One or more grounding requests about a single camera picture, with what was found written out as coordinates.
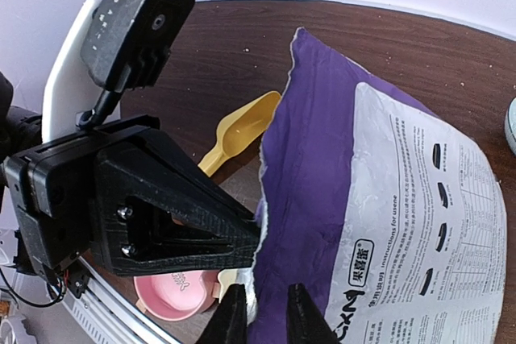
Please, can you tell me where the front aluminium rail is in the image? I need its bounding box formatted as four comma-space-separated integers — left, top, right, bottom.
63, 258, 178, 343

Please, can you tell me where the purple pet food bag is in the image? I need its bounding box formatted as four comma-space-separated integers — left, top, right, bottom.
248, 28, 507, 343

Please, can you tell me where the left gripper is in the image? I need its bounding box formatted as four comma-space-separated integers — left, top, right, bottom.
4, 115, 160, 280

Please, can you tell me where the cream cat-shaped bowl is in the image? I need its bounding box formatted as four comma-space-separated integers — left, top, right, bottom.
218, 269, 238, 298

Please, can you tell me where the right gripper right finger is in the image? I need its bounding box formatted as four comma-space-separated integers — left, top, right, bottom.
286, 284, 335, 344

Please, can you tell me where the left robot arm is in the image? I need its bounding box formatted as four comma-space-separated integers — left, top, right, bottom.
1, 80, 260, 284

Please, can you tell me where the pink cat-shaped bowl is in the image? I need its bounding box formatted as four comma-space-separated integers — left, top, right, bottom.
133, 271, 218, 321

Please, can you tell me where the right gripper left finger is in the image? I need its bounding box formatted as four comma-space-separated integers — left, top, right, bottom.
196, 284, 248, 344

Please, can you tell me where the light blue ceramic bowl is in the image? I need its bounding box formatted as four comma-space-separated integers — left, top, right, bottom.
504, 98, 516, 155

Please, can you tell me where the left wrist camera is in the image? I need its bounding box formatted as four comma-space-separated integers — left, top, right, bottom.
42, 0, 198, 143

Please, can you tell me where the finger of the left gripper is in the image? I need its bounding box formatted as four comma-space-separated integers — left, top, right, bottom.
94, 129, 260, 276

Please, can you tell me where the yellow plastic scoop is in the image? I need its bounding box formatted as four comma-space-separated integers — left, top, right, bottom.
198, 91, 281, 176

